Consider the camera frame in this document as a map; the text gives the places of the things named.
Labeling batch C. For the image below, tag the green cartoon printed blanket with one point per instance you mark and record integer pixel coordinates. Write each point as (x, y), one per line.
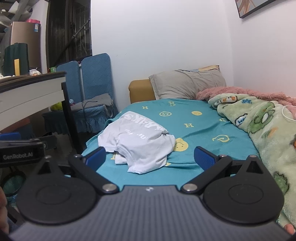
(266, 129)

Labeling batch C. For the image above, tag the teal printed bed sheet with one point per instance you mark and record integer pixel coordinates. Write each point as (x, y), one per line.
(196, 129)

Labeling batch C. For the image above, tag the green cup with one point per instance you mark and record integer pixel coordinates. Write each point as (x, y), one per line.
(53, 69)

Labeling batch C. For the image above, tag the pink fluffy blanket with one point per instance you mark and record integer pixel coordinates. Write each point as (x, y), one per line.
(217, 91)

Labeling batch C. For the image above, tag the white desk with dark top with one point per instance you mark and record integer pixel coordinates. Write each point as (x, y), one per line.
(27, 92)

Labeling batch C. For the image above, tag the white t-shirt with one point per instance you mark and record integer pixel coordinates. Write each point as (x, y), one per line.
(138, 143)

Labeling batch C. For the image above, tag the dark green bag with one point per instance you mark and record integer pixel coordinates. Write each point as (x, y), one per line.
(13, 52)

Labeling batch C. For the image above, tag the framed wall picture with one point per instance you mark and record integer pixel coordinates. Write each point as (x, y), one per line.
(249, 7)

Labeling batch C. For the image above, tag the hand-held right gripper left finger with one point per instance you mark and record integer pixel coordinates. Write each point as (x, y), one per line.
(96, 158)

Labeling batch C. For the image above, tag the white orange tabletop object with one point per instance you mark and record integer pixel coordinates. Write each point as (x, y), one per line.
(34, 72)

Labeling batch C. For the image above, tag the grey pillow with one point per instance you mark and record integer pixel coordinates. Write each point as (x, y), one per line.
(185, 84)

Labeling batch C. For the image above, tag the pink container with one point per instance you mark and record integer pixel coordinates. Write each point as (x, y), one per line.
(33, 21)

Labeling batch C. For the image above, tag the yellow green plush toy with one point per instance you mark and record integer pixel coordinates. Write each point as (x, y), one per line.
(56, 106)

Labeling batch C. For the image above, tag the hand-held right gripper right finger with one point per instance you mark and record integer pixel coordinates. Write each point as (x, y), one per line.
(204, 158)

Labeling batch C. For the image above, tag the mustard yellow headboard cushion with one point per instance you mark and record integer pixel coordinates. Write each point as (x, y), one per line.
(141, 91)

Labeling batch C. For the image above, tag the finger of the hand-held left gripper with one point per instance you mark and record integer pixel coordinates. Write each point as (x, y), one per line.
(49, 142)

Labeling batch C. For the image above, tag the grey cloth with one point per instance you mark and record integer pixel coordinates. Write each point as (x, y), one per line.
(97, 100)

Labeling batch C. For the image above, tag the gold refrigerator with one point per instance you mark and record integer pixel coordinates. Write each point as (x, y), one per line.
(30, 41)

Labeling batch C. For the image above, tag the dark metal security door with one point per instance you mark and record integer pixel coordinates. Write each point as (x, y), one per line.
(60, 34)

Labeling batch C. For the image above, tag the blue covered chair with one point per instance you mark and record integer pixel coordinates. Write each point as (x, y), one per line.
(97, 74)
(69, 78)

